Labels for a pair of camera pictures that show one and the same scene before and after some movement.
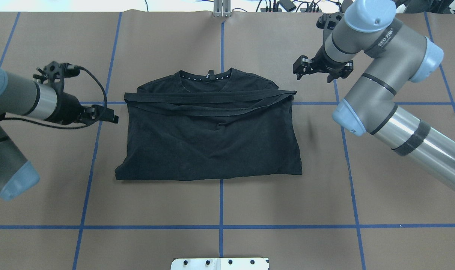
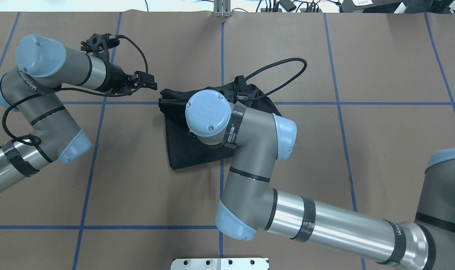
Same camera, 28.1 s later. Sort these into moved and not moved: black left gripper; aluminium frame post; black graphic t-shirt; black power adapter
Moved: black left gripper; black graphic t-shirt
Not moved: aluminium frame post; black power adapter
